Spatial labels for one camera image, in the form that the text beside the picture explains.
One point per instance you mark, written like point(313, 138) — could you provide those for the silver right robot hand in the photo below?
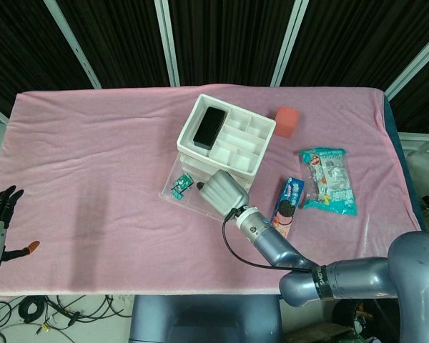
point(223, 193)

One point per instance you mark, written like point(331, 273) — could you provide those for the white compartment tray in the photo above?
point(243, 143)

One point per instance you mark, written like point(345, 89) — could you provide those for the green candy packet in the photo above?
point(183, 182)

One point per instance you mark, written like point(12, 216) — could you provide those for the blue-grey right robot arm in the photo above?
point(343, 278)

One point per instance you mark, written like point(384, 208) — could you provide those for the red foam cube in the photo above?
point(286, 123)

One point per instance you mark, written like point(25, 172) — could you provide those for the white partition post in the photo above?
point(75, 46)
point(287, 43)
point(411, 68)
point(168, 43)

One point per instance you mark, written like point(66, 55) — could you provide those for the blue Oreo cookie box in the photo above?
point(287, 207)

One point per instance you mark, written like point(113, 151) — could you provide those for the clear plastic tray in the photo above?
point(189, 203)

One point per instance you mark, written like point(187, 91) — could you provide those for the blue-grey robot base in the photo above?
point(200, 318)

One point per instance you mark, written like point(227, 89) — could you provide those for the teal snack bag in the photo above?
point(329, 178)

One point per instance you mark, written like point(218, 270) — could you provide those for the black rectangular box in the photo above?
point(209, 126)

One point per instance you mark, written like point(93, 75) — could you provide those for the pink table cloth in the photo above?
point(93, 160)

